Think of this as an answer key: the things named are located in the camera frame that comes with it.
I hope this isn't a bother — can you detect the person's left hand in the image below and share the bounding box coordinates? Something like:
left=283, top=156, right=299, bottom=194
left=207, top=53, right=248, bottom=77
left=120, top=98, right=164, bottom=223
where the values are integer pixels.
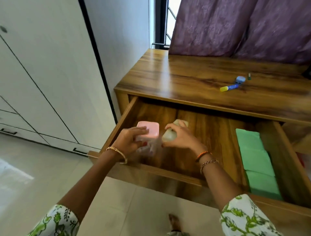
left=112, top=126, right=150, bottom=161

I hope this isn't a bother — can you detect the person's right hand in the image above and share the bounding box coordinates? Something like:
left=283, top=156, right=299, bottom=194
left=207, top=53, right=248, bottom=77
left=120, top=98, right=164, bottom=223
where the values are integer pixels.
left=161, top=122, right=207, bottom=158

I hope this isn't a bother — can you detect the pale cream plastic bottle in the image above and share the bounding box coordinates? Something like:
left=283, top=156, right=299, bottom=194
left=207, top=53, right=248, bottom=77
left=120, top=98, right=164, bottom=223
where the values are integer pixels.
left=161, top=119, right=189, bottom=143

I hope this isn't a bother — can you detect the clear container with pink lid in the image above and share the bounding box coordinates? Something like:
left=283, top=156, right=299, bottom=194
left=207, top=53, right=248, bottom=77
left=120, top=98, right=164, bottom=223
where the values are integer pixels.
left=135, top=121, right=160, bottom=156

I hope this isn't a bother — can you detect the person's left forearm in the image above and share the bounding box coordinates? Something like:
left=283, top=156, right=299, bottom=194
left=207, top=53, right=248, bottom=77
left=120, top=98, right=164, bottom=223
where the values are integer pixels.
left=57, top=149, right=127, bottom=223

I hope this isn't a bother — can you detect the person's right forearm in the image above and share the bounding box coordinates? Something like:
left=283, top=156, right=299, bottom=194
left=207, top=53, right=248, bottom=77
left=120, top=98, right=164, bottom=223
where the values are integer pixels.
left=196, top=152, right=244, bottom=212

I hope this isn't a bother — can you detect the gold bangle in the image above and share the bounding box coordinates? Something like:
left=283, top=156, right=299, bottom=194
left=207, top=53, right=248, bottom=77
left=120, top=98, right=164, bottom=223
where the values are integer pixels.
left=106, top=146, right=128, bottom=165

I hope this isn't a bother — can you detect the wooden drawer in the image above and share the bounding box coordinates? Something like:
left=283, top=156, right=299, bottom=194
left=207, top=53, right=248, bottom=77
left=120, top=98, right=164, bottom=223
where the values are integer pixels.
left=88, top=95, right=311, bottom=236

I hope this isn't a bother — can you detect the wooden desk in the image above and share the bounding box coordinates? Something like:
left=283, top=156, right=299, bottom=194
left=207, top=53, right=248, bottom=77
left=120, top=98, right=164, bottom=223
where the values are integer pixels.
left=114, top=48, right=311, bottom=158

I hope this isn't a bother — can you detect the person's bare foot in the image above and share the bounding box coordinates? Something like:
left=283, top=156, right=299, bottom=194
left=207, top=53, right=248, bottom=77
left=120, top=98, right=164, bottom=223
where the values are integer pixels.
left=168, top=213, right=183, bottom=234

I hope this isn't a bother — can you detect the green box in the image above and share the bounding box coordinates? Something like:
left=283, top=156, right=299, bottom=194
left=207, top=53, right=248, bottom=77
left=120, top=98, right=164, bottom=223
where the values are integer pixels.
left=235, top=128, right=266, bottom=152
left=239, top=147, right=276, bottom=177
left=245, top=170, right=284, bottom=201

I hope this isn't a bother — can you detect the blue yellow glue stick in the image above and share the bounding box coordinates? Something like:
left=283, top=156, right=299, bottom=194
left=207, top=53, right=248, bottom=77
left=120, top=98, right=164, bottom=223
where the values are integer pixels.
left=220, top=84, right=240, bottom=92

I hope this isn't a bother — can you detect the white green floral right sleeve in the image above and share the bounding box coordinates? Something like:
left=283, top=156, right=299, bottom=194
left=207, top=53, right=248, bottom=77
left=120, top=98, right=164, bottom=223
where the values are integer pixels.
left=219, top=194, right=284, bottom=236

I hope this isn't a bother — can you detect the white green floral sleeve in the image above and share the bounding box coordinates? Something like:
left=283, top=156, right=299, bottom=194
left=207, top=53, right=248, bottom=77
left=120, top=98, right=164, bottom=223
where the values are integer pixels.
left=219, top=194, right=284, bottom=236
left=27, top=204, right=81, bottom=236

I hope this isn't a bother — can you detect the white green floral left sleeve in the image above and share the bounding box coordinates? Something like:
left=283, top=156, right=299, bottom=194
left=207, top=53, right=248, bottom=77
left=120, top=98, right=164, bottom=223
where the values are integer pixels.
left=27, top=204, right=81, bottom=236

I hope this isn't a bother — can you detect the white wardrobe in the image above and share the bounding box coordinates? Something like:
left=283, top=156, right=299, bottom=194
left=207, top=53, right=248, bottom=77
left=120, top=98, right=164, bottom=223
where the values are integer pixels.
left=0, top=0, right=119, bottom=157

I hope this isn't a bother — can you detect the purple curtain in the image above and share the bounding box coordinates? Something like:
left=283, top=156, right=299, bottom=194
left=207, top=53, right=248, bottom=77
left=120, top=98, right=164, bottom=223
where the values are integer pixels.
left=234, top=0, right=311, bottom=65
left=168, top=0, right=258, bottom=58

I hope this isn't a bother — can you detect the orange thread bracelet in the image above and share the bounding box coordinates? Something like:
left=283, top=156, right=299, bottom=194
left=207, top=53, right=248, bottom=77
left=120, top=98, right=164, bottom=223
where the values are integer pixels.
left=195, top=151, right=213, bottom=163

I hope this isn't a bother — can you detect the beaded bracelet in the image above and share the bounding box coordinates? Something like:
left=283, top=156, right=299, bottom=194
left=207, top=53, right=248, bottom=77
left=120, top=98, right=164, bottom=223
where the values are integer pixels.
left=200, top=159, right=219, bottom=174

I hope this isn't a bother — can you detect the black window frame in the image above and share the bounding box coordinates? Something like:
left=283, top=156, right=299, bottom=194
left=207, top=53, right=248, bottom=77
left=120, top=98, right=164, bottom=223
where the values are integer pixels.
left=152, top=0, right=181, bottom=50

